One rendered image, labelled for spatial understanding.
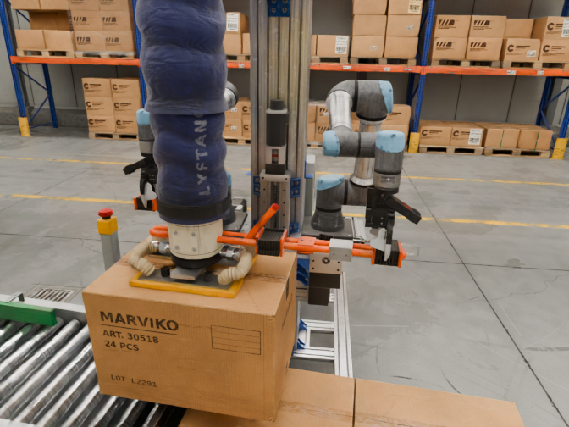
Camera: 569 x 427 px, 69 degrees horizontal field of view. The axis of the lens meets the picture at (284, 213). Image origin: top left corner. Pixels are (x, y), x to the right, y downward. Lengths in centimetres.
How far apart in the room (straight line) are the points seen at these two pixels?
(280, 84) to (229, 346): 112
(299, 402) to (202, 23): 131
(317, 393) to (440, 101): 873
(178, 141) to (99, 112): 846
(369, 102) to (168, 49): 76
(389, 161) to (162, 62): 64
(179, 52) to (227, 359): 87
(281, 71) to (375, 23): 657
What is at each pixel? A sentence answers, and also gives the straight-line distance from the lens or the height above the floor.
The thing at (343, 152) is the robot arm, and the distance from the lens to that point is 124.
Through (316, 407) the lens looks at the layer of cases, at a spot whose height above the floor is 54.
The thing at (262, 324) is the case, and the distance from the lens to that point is 121.
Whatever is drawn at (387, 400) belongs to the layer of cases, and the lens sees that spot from 175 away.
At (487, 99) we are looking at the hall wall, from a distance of 1024.
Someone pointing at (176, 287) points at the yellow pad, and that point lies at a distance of 131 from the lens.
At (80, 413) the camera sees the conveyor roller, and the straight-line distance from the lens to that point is 179.
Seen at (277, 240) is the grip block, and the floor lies 122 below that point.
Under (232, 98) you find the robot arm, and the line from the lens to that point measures 188.
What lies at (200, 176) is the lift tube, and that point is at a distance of 120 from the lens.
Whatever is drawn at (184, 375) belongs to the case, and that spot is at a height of 81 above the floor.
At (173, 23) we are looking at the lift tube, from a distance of 114.
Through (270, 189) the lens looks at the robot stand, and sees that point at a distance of 191.
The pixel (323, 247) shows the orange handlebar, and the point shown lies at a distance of 125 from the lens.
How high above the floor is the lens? 175
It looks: 21 degrees down
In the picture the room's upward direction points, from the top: 1 degrees clockwise
